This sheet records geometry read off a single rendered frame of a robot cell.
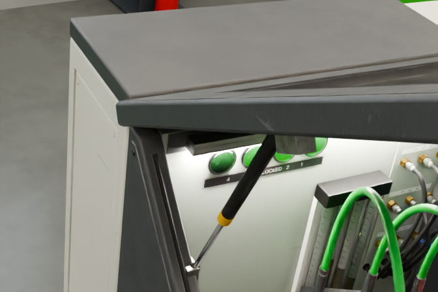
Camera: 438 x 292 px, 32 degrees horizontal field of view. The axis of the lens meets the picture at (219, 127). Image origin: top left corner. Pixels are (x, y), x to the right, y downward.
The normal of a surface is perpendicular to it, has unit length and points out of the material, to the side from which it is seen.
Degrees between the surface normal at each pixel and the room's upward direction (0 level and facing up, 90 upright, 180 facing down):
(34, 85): 0
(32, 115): 0
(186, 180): 90
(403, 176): 90
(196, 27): 0
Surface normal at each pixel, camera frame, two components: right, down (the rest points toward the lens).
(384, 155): 0.46, 0.51
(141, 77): 0.13, -0.84
